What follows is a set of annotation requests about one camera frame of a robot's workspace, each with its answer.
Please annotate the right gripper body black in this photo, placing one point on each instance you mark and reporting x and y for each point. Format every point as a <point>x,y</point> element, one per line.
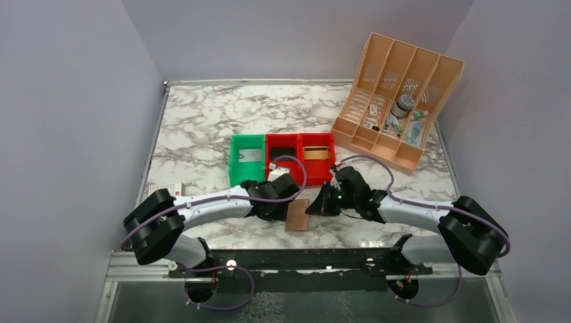
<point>347,201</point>

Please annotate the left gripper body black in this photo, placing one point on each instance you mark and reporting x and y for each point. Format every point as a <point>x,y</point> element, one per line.
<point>279,211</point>

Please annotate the brown leather card holder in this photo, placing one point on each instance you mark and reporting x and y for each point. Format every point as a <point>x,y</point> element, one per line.
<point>297,219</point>

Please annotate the red double plastic bin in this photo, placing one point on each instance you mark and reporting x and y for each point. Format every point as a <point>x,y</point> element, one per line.
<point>317,171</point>

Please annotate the green plastic bin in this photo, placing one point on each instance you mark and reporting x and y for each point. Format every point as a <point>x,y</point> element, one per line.
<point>239,172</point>

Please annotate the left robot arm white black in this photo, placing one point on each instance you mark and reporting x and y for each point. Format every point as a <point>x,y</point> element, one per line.
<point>155,227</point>

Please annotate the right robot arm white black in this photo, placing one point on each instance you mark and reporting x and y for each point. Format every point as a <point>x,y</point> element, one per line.
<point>461,231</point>

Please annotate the gold card in red bin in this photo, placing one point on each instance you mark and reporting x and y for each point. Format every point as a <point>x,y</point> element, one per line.
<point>316,153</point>

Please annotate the black card in red bin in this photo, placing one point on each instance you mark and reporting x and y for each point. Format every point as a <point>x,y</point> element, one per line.
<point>276,152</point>

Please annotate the silver card in green bin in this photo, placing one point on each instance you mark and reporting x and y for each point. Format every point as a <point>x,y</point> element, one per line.
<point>249,155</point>

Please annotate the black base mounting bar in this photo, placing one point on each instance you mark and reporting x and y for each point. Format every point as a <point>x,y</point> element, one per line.
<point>298,270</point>

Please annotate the small items in organizer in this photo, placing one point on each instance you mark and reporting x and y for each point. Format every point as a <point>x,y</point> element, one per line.
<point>393,123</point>

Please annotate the green white tube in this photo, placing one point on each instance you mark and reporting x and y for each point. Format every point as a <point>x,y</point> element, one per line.
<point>419,115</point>

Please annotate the round jar patterned lid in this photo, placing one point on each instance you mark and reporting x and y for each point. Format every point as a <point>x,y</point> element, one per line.
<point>402,105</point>

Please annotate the peach desk organizer rack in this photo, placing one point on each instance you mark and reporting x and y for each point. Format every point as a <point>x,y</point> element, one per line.
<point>397,94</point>

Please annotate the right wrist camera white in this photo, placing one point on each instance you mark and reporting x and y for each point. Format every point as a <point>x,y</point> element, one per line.
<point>334,168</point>

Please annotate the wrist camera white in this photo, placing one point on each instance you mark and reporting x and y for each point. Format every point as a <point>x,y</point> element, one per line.
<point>334,168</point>
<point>276,171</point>

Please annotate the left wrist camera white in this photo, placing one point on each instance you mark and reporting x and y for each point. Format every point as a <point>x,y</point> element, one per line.
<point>276,171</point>

